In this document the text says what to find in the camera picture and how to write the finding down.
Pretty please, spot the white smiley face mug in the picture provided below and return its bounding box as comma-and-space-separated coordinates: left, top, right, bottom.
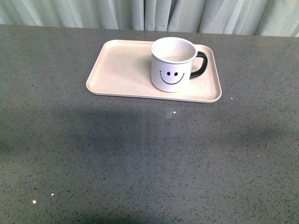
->
150, 37, 208, 93

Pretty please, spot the pale grey curtain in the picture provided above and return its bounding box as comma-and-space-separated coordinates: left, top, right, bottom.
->
0, 0, 299, 37

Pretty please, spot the beige rectangular tray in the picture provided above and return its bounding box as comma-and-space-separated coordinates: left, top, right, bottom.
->
86, 40, 222, 103

